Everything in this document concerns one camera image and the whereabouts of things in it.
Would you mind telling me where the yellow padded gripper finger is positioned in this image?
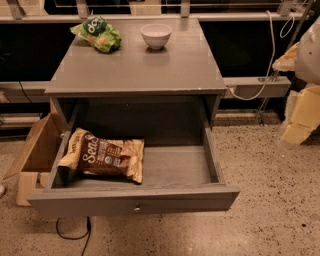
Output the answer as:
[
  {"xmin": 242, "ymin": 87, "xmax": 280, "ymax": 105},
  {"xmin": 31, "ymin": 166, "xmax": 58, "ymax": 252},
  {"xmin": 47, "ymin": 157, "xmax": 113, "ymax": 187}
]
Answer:
[{"xmin": 272, "ymin": 43, "xmax": 299, "ymax": 72}]

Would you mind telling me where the brown chip bag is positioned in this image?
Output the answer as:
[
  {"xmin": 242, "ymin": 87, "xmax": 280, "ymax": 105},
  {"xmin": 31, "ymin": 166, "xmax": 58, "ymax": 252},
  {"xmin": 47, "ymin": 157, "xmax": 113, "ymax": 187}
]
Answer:
[{"xmin": 58, "ymin": 128, "xmax": 144, "ymax": 184}]

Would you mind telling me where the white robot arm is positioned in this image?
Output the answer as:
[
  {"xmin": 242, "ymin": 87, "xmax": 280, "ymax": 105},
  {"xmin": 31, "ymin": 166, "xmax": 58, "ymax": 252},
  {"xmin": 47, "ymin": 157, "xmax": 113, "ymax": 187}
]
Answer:
[{"xmin": 272, "ymin": 17, "xmax": 320, "ymax": 85}]

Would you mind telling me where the grey drawer cabinet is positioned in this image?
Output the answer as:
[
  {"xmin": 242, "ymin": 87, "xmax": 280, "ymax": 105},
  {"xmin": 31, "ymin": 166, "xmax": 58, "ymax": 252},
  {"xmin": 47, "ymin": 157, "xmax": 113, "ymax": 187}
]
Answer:
[{"xmin": 46, "ymin": 18, "xmax": 226, "ymax": 120}]

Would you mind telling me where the open grey top drawer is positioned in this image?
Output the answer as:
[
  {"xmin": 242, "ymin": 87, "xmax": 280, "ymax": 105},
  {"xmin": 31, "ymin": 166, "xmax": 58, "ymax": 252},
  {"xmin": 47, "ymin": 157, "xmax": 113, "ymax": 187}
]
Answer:
[{"xmin": 26, "ymin": 103, "xmax": 241, "ymax": 219}]

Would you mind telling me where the green chip bag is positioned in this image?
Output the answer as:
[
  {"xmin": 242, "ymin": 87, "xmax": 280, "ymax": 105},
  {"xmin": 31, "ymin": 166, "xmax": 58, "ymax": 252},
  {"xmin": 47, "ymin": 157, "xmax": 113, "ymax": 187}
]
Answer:
[{"xmin": 70, "ymin": 17, "xmax": 122, "ymax": 53}]

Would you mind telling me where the metal diagonal rod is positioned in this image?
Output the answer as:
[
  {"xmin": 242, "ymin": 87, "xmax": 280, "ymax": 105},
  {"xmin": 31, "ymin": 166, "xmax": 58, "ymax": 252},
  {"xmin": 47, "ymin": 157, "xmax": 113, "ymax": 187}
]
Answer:
[{"xmin": 255, "ymin": 0, "xmax": 316, "ymax": 126}]

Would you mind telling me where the white ceramic bowl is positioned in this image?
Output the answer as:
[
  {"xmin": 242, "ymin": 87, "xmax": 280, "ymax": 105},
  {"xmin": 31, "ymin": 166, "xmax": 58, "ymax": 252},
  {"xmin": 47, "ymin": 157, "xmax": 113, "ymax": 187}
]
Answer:
[{"xmin": 140, "ymin": 24, "xmax": 172, "ymax": 49}]

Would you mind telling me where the cardboard box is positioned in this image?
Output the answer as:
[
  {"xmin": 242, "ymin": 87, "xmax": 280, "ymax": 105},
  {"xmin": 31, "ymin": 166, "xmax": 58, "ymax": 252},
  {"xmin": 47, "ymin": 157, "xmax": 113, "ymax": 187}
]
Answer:
[{"xmin": 4, "ymin": 100, "xmax": 65, "ymax": 207}]

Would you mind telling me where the grey wall shelf ledge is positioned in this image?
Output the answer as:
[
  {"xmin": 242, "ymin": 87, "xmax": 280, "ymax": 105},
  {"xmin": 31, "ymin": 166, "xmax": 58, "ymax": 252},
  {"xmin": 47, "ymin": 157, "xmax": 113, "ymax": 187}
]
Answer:
[{"xmin": 224, "ymin": 76, "xmax": 291, "ymax": 98}]

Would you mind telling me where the white hanging cable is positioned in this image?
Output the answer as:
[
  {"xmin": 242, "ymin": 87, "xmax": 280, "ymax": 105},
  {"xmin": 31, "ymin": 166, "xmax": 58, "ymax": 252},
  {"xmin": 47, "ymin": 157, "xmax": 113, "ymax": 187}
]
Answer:
[{"xmin": 227, "ymin": 9, "xmax": 296, "ymax": 101}]

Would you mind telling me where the black floor cable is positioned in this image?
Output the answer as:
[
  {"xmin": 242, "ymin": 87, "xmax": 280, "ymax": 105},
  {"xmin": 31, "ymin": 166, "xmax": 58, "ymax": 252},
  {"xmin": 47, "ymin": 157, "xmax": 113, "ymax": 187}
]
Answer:
[{"xmin": 55, "ymin": 216, "xmax": 93, "ymax": 256}]

